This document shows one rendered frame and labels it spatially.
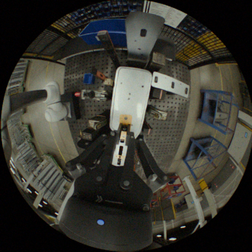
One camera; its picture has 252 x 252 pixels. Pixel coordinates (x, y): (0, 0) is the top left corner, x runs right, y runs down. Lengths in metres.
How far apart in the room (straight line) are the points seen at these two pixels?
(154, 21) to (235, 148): 8.03
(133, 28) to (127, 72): 0.27
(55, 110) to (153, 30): 0.83
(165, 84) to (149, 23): 0.36
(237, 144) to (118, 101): 8.00
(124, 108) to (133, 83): 0.16
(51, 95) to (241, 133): 8.45
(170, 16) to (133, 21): 0.33
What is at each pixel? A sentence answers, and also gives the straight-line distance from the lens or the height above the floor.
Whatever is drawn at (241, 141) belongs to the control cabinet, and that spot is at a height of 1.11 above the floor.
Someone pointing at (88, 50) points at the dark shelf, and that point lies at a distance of 0.64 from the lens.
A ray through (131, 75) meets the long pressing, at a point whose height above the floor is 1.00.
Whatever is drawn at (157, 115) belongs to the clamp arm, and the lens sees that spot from 0.39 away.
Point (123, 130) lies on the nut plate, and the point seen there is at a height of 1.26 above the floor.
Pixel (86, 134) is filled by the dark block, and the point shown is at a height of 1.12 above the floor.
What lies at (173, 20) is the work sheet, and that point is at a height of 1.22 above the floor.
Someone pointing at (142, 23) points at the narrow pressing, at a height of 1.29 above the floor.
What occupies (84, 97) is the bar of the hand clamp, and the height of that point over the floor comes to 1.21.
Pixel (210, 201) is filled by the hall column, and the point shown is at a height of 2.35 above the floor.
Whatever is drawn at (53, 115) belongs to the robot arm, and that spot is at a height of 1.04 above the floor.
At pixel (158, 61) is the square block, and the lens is 0.49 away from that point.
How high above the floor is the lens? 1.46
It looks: 69 degrees down
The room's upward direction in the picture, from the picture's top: 172 degrees counter-clockwise
